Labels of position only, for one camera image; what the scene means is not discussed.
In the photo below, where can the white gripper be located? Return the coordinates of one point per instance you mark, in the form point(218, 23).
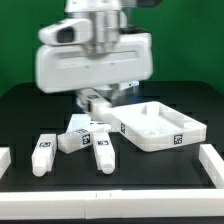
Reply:
point(67, 68)

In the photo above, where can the white desk top tray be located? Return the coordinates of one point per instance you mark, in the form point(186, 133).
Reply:
point(154, 126)

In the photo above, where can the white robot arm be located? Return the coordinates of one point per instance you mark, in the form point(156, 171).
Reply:
point(94, 46)

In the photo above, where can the white marker sheet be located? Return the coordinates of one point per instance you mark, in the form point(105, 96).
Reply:
point(78, 121)

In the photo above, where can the white left fence block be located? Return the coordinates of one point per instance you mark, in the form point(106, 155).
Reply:
point(5, 160)

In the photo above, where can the white fence block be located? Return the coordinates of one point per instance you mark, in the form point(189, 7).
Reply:
point(213, 164)
point(5, 160)

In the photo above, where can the white right fence block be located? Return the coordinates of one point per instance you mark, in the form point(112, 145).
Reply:
point(213, 164)

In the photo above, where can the white front fence bar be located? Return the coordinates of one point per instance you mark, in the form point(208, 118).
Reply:
point(111, 204)

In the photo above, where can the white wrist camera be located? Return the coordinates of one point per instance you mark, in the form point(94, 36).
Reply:
point(67, 31)

